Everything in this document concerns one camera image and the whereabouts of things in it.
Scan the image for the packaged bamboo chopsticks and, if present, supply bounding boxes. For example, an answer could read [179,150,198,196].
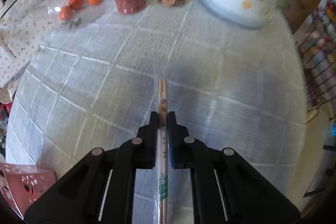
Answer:
[157,79,168,223]

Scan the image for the pink plastic utensil basket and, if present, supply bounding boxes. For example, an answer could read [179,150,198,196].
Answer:
[1,162,57,218]

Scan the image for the grey grid tablecloth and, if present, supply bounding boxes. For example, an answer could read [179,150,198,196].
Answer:
[6,0,305,223]

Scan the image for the stacked white ceramic bowls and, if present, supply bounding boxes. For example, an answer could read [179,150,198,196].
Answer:
[199,0,276,29]

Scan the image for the cherry print white cloth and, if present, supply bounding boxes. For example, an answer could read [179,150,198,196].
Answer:
[0,0,56,103]

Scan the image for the wire rack with goods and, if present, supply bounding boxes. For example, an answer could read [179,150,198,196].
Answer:
[295,0,335,122]

